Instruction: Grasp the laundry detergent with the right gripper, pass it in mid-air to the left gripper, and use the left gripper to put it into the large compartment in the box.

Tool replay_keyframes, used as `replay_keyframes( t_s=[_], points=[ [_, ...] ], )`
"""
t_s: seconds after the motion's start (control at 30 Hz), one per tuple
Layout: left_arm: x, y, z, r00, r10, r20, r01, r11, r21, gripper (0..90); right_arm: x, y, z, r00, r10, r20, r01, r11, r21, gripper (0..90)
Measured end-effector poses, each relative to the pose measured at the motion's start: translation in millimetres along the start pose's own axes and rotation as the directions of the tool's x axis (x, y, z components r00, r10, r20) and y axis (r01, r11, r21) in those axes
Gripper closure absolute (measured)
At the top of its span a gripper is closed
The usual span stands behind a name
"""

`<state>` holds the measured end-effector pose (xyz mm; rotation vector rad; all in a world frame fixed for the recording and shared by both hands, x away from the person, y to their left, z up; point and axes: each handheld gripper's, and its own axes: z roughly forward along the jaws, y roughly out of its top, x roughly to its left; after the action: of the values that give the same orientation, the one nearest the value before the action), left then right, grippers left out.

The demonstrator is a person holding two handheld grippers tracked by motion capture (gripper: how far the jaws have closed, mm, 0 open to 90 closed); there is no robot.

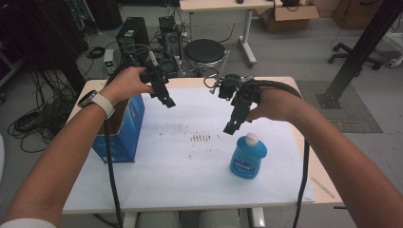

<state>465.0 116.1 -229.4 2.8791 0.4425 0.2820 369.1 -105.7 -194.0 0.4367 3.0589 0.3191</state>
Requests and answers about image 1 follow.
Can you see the closed brown cardboard box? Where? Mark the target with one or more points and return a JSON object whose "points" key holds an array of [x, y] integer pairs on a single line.
{"points": [[356, 14]]}

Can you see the white table leg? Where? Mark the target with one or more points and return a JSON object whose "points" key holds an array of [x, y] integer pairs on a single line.
{"points": [[257, 218]]}

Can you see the black metal stand post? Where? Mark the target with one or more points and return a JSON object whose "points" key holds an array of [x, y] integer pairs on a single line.
{"points": [[364, 47]]}

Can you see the blue bottle with white cap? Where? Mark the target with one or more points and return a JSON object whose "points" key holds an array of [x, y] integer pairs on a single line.
{"points": [[248, 160]]}

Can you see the white desk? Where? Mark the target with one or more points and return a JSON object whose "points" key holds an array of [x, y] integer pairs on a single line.
{"points": [[221, 4]]}

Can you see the small white device green light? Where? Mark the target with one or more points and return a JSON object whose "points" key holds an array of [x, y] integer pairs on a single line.
{"points": [[108, 60]]}

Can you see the person's left hand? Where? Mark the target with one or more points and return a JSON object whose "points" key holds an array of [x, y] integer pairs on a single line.
{"points": [[126, 84]]}

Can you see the black round stool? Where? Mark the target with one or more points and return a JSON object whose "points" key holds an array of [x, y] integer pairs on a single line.
{"points": [[205, 51]]}

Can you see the white sleeve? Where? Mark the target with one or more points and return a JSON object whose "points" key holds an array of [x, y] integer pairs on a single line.
{"points": [[25, 223]]}

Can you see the open cardboard box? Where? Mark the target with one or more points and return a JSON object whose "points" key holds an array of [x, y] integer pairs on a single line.
{"points": [[290, 17]]}

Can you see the thin wooden stick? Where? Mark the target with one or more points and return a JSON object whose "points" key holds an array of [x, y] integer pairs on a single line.
{"points": [[322, 187]]}

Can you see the black curtain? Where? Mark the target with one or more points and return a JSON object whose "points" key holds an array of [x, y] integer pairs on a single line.
{"points": [[34, 38]]}

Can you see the person's right hand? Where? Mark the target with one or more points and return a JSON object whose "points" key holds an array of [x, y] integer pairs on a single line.
{"points": [[275, 104]]}

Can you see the white table mat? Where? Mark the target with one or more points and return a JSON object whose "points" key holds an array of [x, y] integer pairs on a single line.
{"points": [[190, 171]]}

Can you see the blue cardboard box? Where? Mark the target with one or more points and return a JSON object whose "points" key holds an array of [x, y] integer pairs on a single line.
{"points": [[126, 133]]}

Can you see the black office chair base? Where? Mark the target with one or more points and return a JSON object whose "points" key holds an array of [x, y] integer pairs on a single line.
{"points": [[351, 55]]}

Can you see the grey floor mat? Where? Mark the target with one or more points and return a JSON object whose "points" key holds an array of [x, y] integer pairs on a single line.
{"points": [[355, 117]]}

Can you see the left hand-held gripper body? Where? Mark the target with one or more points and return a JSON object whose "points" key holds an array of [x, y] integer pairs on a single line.
{"points": [[155, 71]]}

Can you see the black computer tower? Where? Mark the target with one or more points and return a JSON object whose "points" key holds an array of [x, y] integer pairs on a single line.
{"points": [[131, 34]]}

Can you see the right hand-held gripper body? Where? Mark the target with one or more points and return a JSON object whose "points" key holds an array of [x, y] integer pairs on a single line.
{"points": [[239, 87]]}

